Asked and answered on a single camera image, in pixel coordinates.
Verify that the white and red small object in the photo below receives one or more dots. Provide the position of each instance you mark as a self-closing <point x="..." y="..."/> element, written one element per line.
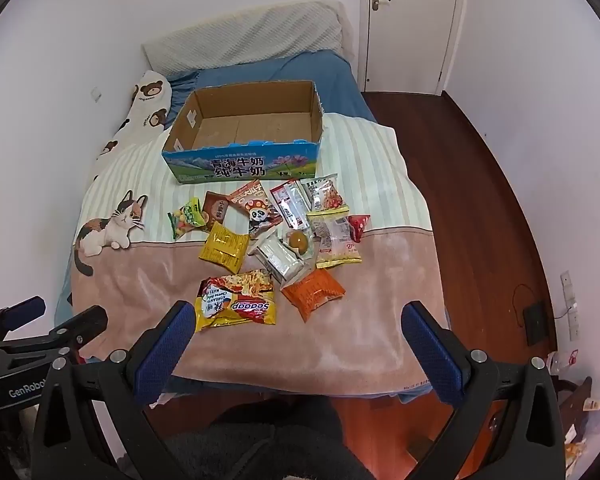
<point x="562" y="361"/>

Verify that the cat printed blanket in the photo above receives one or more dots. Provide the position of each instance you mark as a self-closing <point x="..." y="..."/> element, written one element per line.
<point x="130" y="280"/>

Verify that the white door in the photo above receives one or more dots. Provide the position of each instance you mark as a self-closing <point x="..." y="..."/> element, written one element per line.
<point x="412" y="25"/>

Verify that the brown snack packet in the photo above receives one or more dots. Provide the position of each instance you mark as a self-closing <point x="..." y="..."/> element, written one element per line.
<point x="217" y="210"/>

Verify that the white power strip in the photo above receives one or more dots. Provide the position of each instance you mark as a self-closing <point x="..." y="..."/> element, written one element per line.
<point x="569" y="305"/>

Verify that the clear packet with red snack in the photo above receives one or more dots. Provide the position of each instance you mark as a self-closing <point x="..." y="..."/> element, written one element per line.
<point x="325" y="192"/>

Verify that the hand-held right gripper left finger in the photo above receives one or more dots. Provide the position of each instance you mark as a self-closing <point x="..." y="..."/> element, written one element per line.
<point x="164" y="352"/>

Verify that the bear printed white pillow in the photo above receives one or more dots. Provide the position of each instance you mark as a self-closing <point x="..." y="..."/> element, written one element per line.
<point x="147" y="97"/>

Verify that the red and white snack packet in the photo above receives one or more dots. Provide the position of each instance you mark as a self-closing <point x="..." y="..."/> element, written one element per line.
<point x="290" y="205"/>

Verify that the blue bed sheet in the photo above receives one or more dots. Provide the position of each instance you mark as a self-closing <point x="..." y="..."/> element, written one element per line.
<point x="340" y="85"/>

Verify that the small red snack packet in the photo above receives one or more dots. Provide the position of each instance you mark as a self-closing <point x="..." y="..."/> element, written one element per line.
<point x="358" y="225"/>

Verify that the orange panda snack packet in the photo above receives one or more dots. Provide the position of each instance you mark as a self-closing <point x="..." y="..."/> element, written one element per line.
<point x="255" y="210"/>

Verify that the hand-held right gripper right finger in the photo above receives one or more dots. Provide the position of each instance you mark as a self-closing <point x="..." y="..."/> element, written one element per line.
<point x="432" y="355"/>

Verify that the yellow snack packet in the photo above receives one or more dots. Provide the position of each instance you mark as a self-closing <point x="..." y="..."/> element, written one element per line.
<point x="222" y="248"/>

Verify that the blue cardboard box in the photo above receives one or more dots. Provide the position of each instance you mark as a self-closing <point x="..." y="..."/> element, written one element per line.
<point x="230" y="165"/>

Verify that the white wall socket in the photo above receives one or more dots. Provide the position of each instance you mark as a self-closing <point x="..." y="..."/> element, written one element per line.
<point x="96" y="94"/>

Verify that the round yellow pastry in wrapper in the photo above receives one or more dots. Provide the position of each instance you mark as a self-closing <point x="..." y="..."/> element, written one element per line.
<point x="297" y="241"/>

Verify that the green snack packet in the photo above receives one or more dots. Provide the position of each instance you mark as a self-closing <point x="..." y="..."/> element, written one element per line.
<point x="187" y="217"/>

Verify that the black box on floor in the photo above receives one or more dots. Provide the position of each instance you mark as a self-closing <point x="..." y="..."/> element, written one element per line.
<point x="535" y="322"/>

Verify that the yellow red noodle packet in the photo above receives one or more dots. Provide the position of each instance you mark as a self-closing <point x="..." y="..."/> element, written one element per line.
<point x="235" y="306"/>

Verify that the clear yellow-edged snack packet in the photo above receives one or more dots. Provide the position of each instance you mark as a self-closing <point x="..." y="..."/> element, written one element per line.
<point x="336" y="241"/>

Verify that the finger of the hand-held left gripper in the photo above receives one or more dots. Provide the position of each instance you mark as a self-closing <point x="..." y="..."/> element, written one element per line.
<point x="80" y="322"/>
<point x="22" y="308"/>

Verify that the grey white pillow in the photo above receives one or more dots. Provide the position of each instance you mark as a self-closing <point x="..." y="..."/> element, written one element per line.
<point x="250" y="35"/>

